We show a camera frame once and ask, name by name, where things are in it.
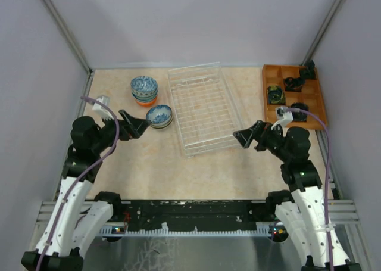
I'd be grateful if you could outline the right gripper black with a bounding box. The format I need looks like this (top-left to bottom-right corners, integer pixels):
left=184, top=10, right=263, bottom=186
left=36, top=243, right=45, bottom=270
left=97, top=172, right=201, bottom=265
left=233, top=120, right=291, bottom=163

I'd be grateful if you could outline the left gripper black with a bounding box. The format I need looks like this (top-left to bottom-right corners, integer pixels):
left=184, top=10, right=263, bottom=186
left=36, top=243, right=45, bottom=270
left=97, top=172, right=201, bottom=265
left=92, top=110, right=152, bottom=154

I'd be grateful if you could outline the blue white patterned bowl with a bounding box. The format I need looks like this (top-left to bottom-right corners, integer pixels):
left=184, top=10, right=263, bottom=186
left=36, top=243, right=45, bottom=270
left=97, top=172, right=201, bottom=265
left=146, top=105, right=173, bottom=126

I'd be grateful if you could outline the white wire dish rack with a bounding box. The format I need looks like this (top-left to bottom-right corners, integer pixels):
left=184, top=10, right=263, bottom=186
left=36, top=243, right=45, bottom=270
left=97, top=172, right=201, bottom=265
left=168, top=62, right=243, bottom=157

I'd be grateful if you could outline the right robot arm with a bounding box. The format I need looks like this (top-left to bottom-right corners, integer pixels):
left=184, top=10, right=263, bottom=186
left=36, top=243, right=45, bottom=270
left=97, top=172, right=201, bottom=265
left=233, top=120, right=361, bottom=270

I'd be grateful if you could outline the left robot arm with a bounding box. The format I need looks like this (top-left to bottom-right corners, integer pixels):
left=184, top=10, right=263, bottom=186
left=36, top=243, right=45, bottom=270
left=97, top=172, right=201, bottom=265
left=21, top=110, right=151, bottom=270

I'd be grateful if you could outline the yellow floral bowl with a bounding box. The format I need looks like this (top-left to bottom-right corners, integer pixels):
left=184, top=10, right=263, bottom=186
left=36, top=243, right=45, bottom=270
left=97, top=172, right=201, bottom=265
left=150, top=123, right=171, bottom=130

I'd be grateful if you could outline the orange bottom stacked bowl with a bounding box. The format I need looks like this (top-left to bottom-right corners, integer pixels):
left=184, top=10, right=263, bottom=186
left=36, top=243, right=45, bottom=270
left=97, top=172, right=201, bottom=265
left=135, top=98, right=157, bottom=107

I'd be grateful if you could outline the top blue stacked bowl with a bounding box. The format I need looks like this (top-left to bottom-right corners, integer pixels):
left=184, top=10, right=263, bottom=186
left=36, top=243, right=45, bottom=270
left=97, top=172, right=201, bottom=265
left=130, top=76, right=158, bottom=96

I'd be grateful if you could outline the black yellow object in tray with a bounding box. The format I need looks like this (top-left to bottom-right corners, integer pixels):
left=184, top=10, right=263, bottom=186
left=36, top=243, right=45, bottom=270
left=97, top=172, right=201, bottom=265
left=267, top=85, right=286, bottom=105

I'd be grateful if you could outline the black round object in tray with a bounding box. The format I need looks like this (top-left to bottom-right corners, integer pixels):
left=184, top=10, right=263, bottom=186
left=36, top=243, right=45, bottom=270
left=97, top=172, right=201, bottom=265
left=291, top=102, right=309, bottom=122

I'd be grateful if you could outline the wooden compartment tray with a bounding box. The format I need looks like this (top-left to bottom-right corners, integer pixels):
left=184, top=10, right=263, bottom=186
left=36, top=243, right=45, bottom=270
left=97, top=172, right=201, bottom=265
left=262, top=64, right=328, bottom=125

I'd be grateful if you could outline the black object tray centre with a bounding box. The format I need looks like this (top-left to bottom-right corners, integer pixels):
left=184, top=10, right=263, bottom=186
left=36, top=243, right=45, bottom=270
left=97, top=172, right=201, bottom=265
left=283, top=77, right=305, bottom=92

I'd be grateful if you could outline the black object tray corner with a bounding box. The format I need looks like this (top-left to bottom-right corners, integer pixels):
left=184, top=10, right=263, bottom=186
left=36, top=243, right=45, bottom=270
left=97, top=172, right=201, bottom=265
left=299, top=60, right=316, bottom=80

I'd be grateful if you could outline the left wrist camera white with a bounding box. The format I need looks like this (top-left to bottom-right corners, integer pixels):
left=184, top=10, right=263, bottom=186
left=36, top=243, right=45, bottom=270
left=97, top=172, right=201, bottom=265
left=92, top=95, right=113, bottom=120

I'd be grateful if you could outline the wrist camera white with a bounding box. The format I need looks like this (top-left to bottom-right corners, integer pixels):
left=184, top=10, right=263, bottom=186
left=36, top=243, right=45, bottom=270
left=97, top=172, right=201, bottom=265
left=271, top=106, right=293, bottom=130
left=92, top=95, right=113, bottom=120

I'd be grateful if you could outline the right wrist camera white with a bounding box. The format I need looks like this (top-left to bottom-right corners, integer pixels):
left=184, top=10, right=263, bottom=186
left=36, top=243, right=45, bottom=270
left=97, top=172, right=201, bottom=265
left=271, top=106, right=293, bottom=130

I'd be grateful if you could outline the white cable duct strip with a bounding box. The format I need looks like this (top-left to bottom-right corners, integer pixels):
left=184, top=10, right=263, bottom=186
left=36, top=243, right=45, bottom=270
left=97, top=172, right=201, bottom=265
left=98, top=225, right=286, bottom=236

